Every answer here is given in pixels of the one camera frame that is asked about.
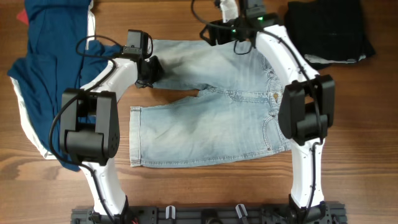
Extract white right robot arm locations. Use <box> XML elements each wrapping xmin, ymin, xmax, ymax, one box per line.
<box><xmin>204</xmin><ymin>16</ymin><xmax>335</xmax><ymax>223</ymax></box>

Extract dark blue shirt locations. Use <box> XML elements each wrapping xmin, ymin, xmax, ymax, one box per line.
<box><xmin>7</xmin><ymin>0</ymin><xmax>119</xmax><ymax>160</ymax></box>

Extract white garment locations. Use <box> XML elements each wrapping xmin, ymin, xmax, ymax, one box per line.
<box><xmin>10</xmin><ymin>0</ymin><xmax>96</xmax><ymax>160</ymax></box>

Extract black folded garment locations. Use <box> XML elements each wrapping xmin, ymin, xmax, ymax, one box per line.
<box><xmin>284</xmin><ymin>0</ymin><xmax>376</xmax><ymax>70</ymax></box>

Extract light blue denim shorts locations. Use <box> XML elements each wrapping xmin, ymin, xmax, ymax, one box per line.
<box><xmin>129</xmin><ymin>40</ymin><xmax>290</xmax><ymax>168</ymax></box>

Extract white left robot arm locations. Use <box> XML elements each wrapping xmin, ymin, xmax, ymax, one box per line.
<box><xmin>55</xmin><ymin>56</ymin><xmax>163</xmax><ymax>223</ymax></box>

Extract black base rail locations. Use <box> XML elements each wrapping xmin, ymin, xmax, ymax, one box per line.
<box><xmin>70</xmin><ymin>203</ymin><xmax>348</xmax><ymax>224</ymax></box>

